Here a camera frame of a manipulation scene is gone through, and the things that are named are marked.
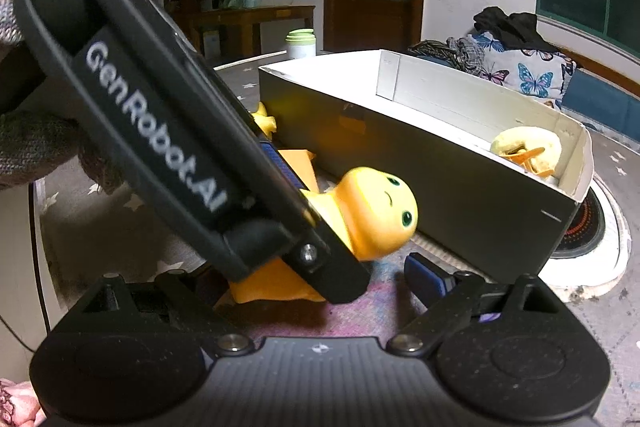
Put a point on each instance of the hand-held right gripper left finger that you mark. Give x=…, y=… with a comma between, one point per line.
x=180, y=293

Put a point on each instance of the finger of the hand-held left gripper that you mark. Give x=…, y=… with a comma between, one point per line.
x=325, y=264
x=282, y=169

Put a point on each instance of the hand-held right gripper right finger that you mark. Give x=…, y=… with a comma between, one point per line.
x=424, y=278

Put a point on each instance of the yellow plush toy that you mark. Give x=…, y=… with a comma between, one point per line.
x=372, y=212

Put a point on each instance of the white cardboard box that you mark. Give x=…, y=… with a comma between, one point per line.
x=425, y=187

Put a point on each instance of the grey star-print mat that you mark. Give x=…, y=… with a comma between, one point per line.
x=125, y=227

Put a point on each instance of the white jar with green lid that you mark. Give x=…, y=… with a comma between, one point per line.
x=300, y=44

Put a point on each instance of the wooden side table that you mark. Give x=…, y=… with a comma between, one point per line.
x=250, y=14

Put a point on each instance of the small orange toy piece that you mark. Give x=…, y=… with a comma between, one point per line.
x=530, y=155

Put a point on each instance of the round white floor appliance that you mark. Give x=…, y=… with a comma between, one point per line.
x=606, y=257

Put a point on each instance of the dark patterned cloth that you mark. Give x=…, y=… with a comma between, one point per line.
x=440, y=52

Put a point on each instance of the pink patterned cloth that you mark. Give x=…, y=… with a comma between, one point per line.
x=17, y=404

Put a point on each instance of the butterfly-print cushion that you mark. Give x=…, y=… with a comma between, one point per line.
x=530, y=77

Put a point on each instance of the black clothing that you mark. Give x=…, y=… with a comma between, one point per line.
x=515, y=24

